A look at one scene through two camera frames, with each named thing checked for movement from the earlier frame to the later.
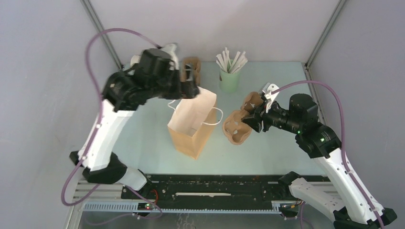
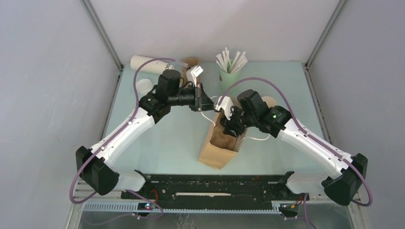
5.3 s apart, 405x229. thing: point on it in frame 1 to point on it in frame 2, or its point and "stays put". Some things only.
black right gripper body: [277, 118] to [238, 121]
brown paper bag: [192, 121] to [220, 147]
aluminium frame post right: [337, 8] stays put
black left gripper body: [171, 87] to [186, 97]
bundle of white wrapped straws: [228, 67] stays put
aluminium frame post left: [99, 27] stays put
